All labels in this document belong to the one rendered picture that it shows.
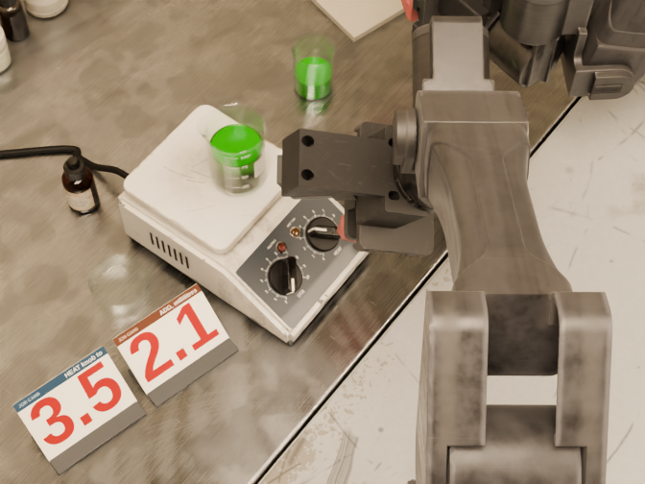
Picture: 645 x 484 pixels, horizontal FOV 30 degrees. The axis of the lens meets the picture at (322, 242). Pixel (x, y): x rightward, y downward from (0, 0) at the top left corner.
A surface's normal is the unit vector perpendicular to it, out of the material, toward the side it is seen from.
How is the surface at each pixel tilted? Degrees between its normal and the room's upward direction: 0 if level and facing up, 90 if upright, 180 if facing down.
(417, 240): 30
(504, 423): 18
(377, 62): 0
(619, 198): 0
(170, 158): 0
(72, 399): 40
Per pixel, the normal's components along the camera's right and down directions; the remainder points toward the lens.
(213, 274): -0.60, 0.68
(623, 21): 0.05, 0.71
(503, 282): 0.01, -0.82
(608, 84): 0.06, 0.85
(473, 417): 0.01, 0.15
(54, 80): 0.01, -0.52
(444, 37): 0.01, -0.19
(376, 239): 0.40, -0.18
